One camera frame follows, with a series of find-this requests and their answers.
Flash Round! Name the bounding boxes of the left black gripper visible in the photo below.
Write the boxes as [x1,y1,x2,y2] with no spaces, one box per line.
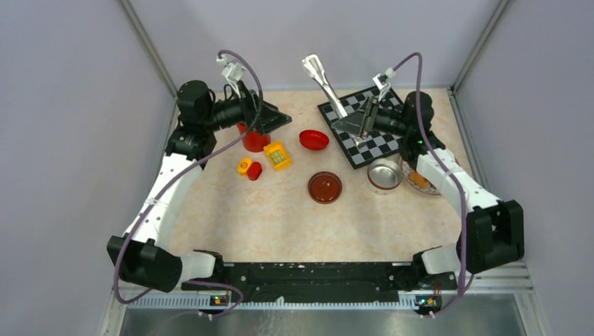
[203,80,291,135]

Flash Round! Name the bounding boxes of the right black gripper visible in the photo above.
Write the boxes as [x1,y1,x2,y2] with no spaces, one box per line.
[332,96,410,138]

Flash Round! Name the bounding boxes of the silver metal tongs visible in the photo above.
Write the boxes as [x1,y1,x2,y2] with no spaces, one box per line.
[301,54,366,149]

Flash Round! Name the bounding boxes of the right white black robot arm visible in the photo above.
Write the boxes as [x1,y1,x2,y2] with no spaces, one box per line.
[331,90,525,288]

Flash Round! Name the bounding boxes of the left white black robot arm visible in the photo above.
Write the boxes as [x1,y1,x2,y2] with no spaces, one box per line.
[106,80,292,304]

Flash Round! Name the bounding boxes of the steel lunch box bowl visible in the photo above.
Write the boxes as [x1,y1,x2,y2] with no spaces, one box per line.
[366,158,403,195]

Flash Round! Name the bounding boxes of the red cylindrical cup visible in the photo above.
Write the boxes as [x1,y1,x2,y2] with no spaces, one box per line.
[242,131,271,153]

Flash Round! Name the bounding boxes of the black white chessboard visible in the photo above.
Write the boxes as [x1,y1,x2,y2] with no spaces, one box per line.
[317,90,433,169]

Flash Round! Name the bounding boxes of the yellow toy tray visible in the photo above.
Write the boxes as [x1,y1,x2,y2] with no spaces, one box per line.
[263,141,292,172]

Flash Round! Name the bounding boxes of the red oval dish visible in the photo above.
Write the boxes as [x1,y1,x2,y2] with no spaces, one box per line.
[299,129,330,151]

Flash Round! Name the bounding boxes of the yellow toy block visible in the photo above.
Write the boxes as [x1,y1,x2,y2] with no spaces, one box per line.
[237,157,253,176]

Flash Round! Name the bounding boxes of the red toy block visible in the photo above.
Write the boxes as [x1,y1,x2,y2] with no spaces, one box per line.
[247,162,263,181]

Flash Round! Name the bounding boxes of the patterned round plate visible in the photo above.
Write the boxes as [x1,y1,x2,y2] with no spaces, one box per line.
[399,158,440,196]

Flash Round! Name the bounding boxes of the brown round lid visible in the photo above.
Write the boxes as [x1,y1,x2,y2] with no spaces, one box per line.
[307,171,343,204]

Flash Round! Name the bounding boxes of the orange fried food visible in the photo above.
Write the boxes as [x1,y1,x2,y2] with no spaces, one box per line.
[409,171,428,189]

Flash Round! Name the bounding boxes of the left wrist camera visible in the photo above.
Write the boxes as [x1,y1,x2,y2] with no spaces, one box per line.
[216,56,247,95]

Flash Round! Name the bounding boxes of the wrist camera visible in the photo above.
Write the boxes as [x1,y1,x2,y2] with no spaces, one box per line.
[372,68,395,102]
[216,56,247,95]

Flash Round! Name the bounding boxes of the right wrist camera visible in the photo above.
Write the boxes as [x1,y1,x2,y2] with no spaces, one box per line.
[372,68,395,102]

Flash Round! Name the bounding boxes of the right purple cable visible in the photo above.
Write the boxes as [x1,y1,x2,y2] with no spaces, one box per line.
[387,52,475,319]

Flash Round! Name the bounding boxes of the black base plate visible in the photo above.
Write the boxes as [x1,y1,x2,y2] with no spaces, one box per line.
[181,262,457,304]

